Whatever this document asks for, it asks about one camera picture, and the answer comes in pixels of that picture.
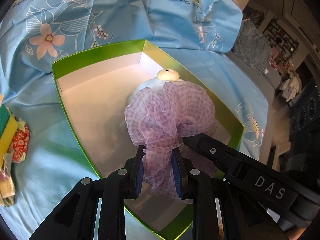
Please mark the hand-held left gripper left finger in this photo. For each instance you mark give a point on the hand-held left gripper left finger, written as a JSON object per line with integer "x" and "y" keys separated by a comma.
{"x": 139, "y": 176}

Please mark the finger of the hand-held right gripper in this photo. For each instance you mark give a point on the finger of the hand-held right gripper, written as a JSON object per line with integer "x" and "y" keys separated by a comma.
{"x": 212, "y": 151}

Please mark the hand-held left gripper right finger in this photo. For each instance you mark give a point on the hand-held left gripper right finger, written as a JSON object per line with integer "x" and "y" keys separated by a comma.
{"x": 176, "y": 177}

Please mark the purple mesh bath pouf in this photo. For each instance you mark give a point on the purple mesh bath pouf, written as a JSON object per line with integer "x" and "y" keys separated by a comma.
{"x": 170, "y": 115}

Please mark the green cardboard box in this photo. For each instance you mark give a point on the green cardboard box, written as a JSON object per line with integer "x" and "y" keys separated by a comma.
{"x": 90, "y": 105}

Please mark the white cloth pile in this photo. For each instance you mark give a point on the white cloth pile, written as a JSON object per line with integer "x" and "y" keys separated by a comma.
{"x": 291, "y": 82}

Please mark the grey knit blanket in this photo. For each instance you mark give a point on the grey knit blanket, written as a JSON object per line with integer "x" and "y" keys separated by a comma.
{"x": 255, "y": 45}

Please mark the red patterned cloth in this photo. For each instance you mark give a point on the red patterned cloth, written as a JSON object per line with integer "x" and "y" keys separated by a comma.
{"x": 22, "y": 142}

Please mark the yellow green sponge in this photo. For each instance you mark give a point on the yellow green sponge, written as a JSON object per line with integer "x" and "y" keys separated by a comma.
{"x": 8, "y": 130}

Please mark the blue floral bedsheet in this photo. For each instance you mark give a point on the blue floral bedsheet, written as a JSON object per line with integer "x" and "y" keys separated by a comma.
{"x": 125, "y": 12}

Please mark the dark wall shelf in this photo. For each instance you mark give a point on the dark wall shelf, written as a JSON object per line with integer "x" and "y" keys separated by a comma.
{"x": 281, "y": 36}

